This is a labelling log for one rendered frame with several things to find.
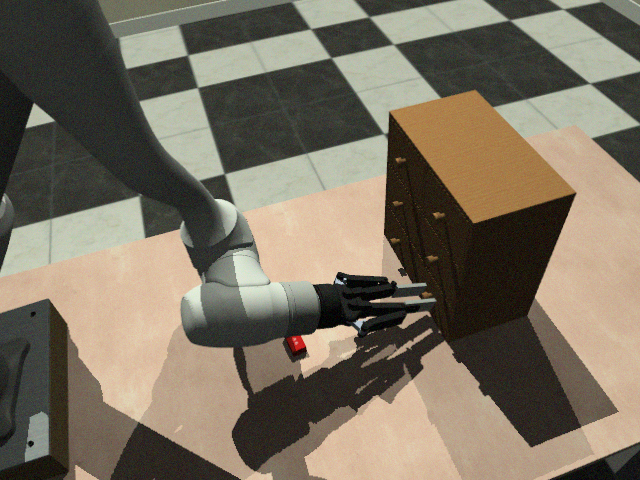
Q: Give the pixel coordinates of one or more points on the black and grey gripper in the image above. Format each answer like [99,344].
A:
[348,300]

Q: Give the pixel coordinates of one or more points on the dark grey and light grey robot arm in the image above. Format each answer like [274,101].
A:
[63,56]

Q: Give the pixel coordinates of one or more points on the small red block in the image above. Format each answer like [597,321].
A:
[296,345]

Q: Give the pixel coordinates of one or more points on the brown wooden chest of drawers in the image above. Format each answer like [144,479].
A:
[516,202]

